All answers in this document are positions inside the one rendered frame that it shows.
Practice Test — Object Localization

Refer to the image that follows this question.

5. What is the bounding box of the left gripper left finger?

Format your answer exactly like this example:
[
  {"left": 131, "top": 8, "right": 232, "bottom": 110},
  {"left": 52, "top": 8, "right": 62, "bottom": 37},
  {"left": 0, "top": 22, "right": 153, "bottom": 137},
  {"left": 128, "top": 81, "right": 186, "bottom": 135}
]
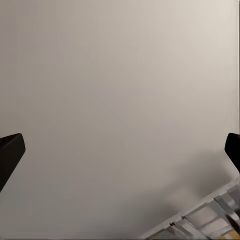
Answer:
[{"left": 0, "top": 133, "right": 26, "bottom": 192}]

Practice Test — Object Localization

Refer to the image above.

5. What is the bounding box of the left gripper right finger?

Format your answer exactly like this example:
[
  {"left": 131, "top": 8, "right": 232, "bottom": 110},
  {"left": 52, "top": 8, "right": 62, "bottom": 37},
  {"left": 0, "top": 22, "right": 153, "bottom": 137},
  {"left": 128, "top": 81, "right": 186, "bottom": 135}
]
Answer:
[{"left": 224, "top": 133, "right": 240, "bottom": 172}]

